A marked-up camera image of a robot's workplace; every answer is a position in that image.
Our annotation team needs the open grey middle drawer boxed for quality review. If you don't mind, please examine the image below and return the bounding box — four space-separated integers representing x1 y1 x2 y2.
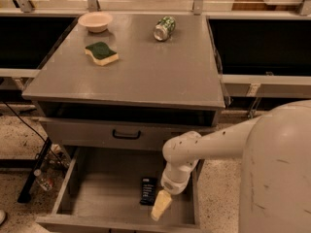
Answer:
36 148 202 233

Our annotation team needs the clear plastic bottle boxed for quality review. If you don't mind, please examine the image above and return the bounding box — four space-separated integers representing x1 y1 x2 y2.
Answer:
33 169 53 191

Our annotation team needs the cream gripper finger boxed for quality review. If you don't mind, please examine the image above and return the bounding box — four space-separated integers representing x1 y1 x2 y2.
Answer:
151 189 172 221

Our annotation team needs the metal bracket under shelf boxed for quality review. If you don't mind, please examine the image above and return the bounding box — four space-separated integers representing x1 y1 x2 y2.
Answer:
246 83 261 118

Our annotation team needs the black cable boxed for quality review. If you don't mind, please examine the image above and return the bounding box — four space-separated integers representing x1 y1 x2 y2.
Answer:
2 101 67 167

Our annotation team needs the green soda can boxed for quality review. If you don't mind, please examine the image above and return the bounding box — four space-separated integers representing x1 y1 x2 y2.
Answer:
154 16 176 42

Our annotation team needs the green yellow sponge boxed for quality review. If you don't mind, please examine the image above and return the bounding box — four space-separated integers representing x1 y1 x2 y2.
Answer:
85 42 119 66

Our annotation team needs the grey drawer cabinet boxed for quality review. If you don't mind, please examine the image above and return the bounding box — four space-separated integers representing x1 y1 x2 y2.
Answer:
21 13 226 233

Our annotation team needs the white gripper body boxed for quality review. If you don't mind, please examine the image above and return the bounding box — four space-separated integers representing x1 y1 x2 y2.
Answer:
160 170 190 195

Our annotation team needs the beige bowl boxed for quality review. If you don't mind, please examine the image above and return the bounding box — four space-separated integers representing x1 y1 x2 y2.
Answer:
78 12 113 33

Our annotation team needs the dark blue rxbar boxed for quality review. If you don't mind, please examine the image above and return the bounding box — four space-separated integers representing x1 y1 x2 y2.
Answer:
140 178 157 206

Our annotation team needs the closed grey top drawer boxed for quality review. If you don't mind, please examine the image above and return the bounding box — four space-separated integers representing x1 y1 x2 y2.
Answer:
40 117 215 150

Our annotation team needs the black table leg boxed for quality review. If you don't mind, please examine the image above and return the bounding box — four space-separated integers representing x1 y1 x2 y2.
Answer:
17 137 52 204

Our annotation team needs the black drawer handle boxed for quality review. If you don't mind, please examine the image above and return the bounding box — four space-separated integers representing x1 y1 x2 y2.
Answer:
112 129 141 140

